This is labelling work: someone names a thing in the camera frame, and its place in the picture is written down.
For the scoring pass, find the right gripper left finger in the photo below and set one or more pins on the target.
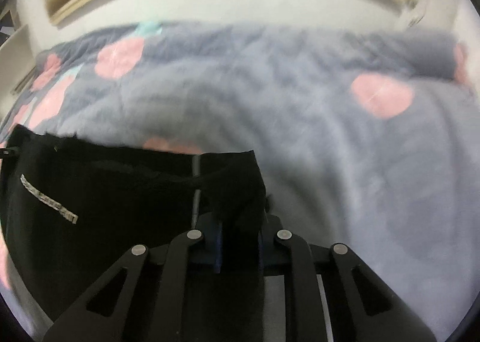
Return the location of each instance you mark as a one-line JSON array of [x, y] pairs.
[[159, 294]]

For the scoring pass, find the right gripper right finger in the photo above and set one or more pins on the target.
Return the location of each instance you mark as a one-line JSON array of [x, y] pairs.
[[330, 294]]

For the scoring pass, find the black hooded jacket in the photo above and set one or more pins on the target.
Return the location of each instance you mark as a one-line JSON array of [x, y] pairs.
[[70, 209]]

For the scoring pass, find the grey floral bed quilt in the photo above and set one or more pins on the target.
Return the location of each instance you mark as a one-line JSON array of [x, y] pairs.
[[366, 140]]

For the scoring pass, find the white bedside shelf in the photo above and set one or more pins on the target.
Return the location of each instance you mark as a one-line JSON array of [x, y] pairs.
[[17, 58]]

